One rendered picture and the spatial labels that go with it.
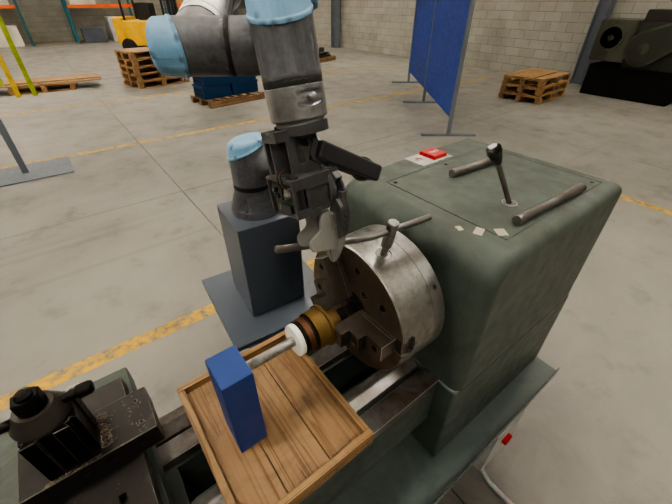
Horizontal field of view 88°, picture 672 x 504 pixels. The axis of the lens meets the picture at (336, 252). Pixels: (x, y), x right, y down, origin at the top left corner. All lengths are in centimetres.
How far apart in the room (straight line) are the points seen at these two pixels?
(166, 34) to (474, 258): 62
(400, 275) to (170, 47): 51
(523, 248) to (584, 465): 145
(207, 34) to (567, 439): 204
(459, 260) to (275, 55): 50
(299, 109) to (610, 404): 216
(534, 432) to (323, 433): 138
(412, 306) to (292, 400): 38
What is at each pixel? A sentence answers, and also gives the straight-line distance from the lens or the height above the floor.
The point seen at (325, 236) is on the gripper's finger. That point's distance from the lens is 51.
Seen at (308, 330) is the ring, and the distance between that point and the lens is 71.
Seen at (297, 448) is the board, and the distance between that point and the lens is 84.
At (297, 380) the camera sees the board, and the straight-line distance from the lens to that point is 92.
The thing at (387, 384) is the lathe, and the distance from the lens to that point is 95.
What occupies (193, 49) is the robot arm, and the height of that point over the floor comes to 159.
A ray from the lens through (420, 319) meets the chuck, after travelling 72.
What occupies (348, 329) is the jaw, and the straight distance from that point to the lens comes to 73.
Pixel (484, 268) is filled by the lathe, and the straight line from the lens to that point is 72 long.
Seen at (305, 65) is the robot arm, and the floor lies 158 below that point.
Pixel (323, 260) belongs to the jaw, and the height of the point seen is 120.
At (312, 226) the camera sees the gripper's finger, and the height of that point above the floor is 136.
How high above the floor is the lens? 165
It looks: 36 degrees down
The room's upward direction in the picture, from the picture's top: straight up
